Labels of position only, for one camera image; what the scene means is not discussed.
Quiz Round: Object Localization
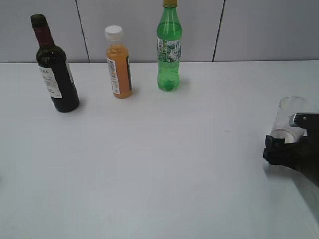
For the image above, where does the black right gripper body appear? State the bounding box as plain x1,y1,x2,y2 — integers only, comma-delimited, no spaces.
297,129,319,187

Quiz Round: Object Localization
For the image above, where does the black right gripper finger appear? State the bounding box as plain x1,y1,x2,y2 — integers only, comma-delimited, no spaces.
289,112,319,129
263,135,298,171

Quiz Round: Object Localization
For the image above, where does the transparent plastic cup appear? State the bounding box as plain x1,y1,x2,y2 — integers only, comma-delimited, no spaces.
271,96,319,143

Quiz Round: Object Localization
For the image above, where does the dark red wine bottle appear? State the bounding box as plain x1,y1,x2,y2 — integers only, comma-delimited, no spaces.
30,14,80,113

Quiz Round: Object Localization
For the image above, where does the green soda bottle yellow cap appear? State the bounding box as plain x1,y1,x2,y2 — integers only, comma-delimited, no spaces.
157,0,182,92

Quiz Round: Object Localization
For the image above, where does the orange juice bottle white cap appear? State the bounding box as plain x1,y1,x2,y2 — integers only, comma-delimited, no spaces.
105,25,133,99

